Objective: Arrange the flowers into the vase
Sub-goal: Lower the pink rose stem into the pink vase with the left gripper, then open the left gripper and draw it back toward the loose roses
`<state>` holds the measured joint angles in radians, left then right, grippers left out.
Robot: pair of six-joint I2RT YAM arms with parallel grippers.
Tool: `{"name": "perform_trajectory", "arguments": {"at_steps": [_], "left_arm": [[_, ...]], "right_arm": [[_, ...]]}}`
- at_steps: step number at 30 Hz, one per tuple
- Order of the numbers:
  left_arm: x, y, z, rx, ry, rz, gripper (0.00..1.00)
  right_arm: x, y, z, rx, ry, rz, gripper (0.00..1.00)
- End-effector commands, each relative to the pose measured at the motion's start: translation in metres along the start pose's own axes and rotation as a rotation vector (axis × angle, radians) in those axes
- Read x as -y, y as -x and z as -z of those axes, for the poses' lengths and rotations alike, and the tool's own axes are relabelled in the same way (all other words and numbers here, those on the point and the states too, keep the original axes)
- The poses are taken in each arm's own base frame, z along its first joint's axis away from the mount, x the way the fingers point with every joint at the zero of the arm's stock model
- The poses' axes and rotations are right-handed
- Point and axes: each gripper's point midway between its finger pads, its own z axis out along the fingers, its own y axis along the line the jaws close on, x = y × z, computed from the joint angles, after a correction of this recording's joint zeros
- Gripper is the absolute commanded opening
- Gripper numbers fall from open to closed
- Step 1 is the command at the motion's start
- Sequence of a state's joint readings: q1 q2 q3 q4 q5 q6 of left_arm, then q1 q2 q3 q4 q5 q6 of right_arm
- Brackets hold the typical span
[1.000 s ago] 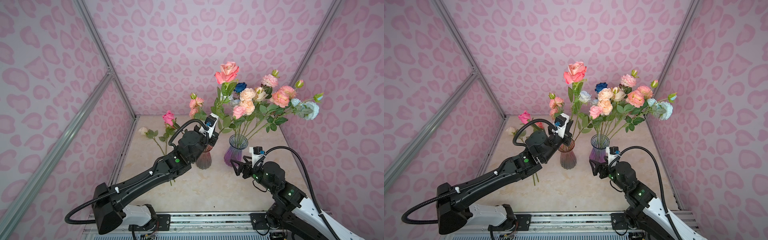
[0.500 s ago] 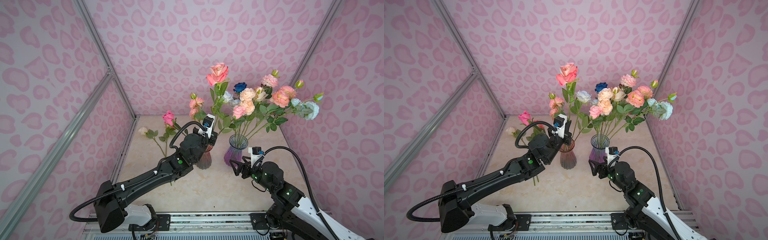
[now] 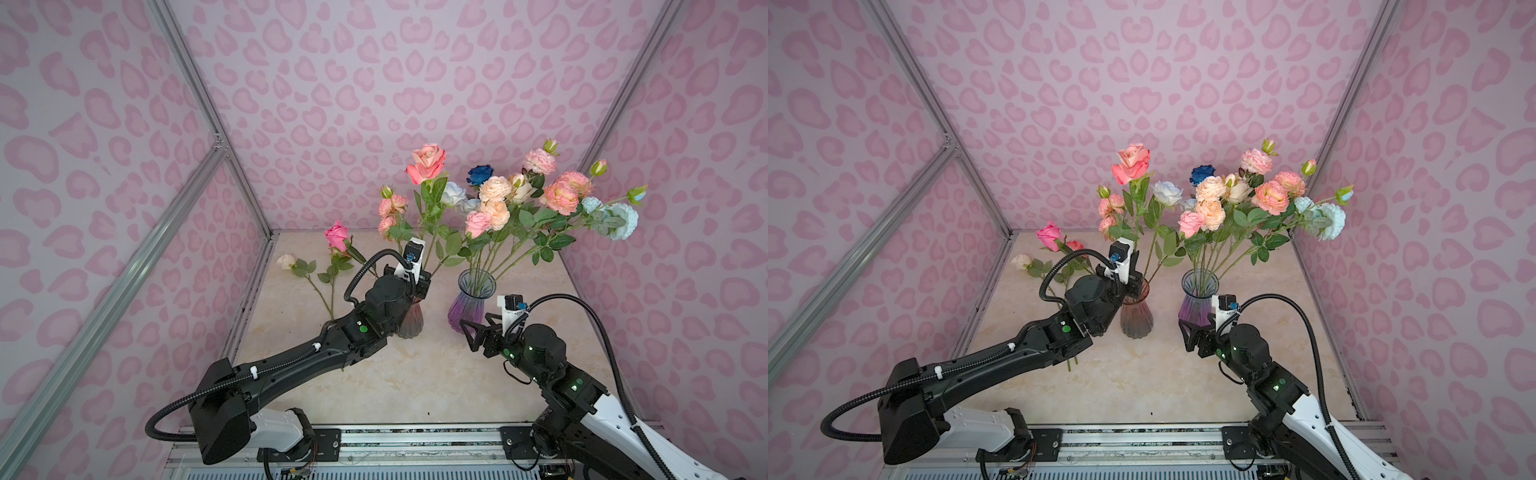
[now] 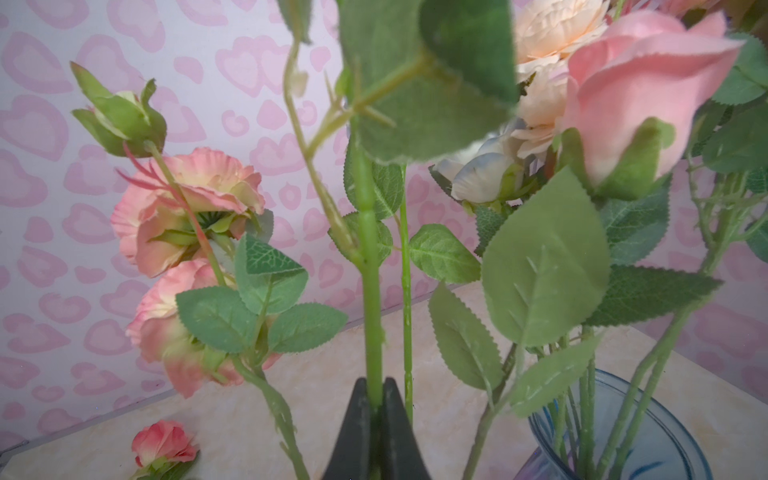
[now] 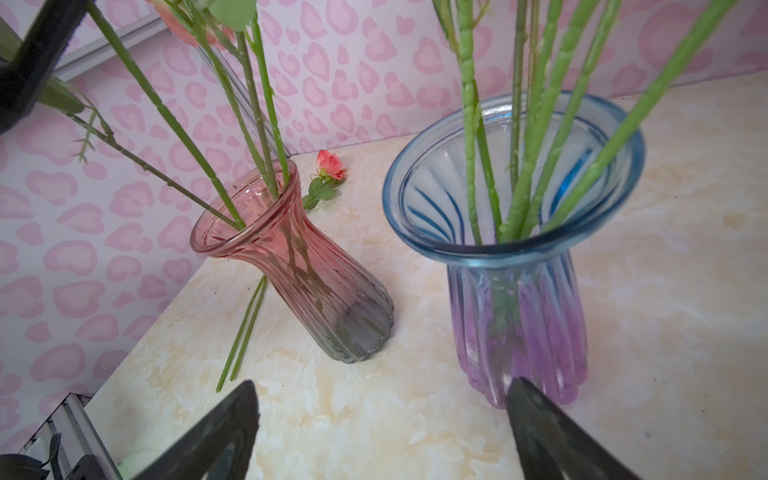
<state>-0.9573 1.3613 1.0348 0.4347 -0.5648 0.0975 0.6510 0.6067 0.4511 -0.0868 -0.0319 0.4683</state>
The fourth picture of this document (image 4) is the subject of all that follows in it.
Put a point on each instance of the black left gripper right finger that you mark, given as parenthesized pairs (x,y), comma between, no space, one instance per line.
(399,457)

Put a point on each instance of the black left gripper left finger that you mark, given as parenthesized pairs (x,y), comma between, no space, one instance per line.
(350,458)

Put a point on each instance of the light pink rose stem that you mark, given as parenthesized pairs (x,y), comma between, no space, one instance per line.
(631,95)

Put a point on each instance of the peach rose stem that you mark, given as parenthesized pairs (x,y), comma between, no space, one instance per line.
(547,33)

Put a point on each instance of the pale blue white rose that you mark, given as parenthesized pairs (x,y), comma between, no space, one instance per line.
(486,169)
(434,248)

